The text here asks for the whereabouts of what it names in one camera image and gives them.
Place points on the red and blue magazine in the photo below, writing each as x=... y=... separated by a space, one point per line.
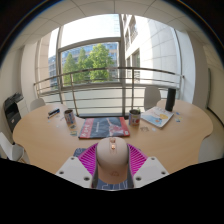
x=103 y=127

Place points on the blue and black stapler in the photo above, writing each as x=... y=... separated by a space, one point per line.
x=53 y=113

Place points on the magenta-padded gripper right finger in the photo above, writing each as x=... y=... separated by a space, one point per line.
x=146 y=170

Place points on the black office printer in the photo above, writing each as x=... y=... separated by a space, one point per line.
x=12 y=113

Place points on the beige computer mouse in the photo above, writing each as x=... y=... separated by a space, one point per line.
x=112 y=160

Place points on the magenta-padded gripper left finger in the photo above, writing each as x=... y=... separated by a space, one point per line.
x=75 y=170

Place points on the metal balcony railing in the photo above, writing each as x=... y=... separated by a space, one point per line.
x=100 y=69

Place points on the white and blue booklet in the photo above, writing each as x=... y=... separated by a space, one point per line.
x=157 y=116

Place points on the black cylindrical speaker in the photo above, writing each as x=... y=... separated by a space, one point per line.
x=170 y=99

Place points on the patterned mug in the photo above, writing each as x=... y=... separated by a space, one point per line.
x=134 y=117
x=70 y=117

